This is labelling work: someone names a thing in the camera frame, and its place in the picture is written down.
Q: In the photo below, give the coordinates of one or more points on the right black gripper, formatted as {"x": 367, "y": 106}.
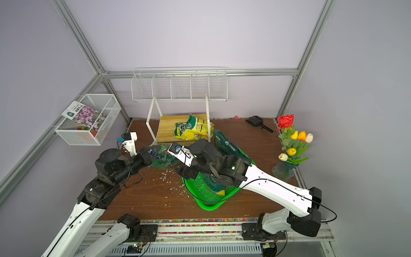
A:
{"x": 185, "y": 171}

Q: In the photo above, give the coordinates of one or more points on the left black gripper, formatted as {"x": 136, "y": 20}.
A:
{"x": 143, "y": 153}

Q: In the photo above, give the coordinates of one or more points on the green seed bag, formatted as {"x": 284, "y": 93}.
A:
{"x": 163, "y": 159}

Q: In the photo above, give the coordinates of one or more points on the green plastic basket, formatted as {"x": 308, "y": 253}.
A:
{"x": 207, "y": 200}

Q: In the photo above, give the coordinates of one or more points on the dark green fertilizer bag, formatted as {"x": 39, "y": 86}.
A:
{"x": 214, "y": 185}
{"x": 226, "y": 147}

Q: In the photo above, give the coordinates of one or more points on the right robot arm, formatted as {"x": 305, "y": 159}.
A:
{"x": 300, "y": 206}

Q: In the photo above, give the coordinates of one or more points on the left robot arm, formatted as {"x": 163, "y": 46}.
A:
{"x": 114, "y": 170}

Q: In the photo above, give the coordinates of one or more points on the white wooden shelf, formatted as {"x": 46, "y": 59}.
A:
{"x": 166, "y": 125}

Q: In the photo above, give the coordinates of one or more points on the yellow fertilizer bag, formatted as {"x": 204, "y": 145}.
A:
{"x": 194, "y": 129}

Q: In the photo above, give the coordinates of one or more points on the purple flower seed packet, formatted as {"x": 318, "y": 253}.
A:
{"x": 84, "y": 116}

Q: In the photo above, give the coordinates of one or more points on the black small shovel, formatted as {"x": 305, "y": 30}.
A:
{"x": 257, "y": 121}

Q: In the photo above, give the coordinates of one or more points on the artificial flower bouquet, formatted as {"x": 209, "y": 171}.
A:
{"x": 294, "y": 143}

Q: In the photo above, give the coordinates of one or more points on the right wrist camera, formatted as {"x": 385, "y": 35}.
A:
{"x": 181, "y": 153}

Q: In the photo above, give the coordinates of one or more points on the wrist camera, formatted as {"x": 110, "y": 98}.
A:
{"x": 127, "y": 143}
{"x": 181, "y": 153}

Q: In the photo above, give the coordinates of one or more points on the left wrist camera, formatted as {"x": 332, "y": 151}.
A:
{"x": 127, "y": 143}

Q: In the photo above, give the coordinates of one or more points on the white wire side basket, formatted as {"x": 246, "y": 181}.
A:
{"x": 73, "y": 134}

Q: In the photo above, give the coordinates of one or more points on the metal base rail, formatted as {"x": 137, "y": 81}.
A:
{"x": 233, "y": 236}

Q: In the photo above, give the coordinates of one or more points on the white wire wall rack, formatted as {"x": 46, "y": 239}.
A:
{"x": 180, "y": 84}

